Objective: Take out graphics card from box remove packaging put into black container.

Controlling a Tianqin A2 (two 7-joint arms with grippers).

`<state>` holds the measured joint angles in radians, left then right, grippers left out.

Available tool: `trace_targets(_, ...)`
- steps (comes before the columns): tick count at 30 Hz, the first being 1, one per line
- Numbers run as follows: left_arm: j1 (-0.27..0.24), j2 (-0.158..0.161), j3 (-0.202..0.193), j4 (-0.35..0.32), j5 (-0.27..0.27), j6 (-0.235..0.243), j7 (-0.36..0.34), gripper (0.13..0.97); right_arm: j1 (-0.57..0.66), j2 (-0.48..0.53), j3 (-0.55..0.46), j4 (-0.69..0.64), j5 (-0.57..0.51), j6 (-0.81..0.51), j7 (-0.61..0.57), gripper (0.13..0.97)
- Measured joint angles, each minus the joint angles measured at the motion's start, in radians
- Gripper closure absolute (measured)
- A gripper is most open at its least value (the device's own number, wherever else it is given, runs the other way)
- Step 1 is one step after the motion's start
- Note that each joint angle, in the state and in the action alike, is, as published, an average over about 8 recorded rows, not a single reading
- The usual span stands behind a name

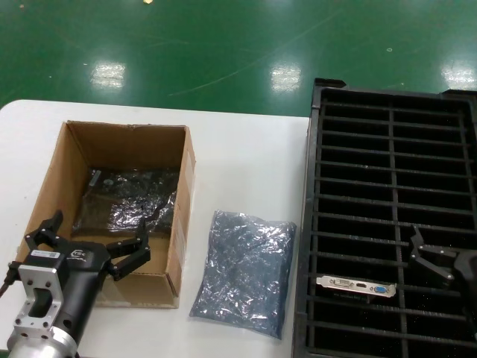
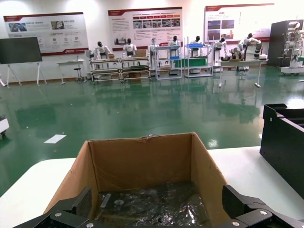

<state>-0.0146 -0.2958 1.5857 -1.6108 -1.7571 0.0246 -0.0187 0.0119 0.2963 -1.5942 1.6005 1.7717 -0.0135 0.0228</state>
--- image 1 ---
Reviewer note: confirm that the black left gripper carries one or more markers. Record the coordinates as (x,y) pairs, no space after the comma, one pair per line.
(85,276)

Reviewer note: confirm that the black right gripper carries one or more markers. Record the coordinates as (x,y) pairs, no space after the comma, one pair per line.
(469,272)

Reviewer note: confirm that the graphics card with silver bracket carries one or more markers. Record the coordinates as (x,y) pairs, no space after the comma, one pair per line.
(335,282)

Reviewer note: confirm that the grey antistatic bag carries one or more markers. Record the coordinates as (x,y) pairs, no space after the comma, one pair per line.
(242,268)

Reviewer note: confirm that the brown cardboard box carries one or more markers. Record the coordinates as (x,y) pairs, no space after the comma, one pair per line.
(123,143)

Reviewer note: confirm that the black slotted plastic container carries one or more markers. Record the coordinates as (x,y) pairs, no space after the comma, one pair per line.
(311,179)

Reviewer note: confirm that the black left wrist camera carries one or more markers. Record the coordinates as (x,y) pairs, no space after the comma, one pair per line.
(46,255)

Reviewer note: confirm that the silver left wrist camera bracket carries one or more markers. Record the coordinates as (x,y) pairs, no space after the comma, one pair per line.
(39,274)

